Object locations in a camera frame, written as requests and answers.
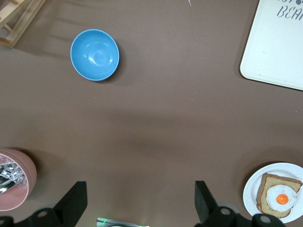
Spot clear ice cubes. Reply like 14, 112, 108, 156
0, 153, 27, 187

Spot cream bear print tray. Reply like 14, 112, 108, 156
240, 0, 303, 91

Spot white round plate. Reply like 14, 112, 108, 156
242, 162, 303, 224

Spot blue bowl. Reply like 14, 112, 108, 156
70, 29, 120, 83

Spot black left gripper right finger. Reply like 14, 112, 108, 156
195, 181, 287, 227

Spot pink bowl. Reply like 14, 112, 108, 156
0, 148, 37, 212

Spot brown crust bread slice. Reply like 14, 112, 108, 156
256, 172, 303, 218

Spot wooden mug rack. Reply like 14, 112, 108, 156
0, 0, 47, 49

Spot silver metal scoop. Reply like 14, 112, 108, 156
0, 165, 24, 196

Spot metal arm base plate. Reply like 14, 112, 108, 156
96, 217, 149, 227

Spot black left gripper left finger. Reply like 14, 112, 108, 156
0, 181, 88, 227

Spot fried egg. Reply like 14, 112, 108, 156
266, 184, 297, 212

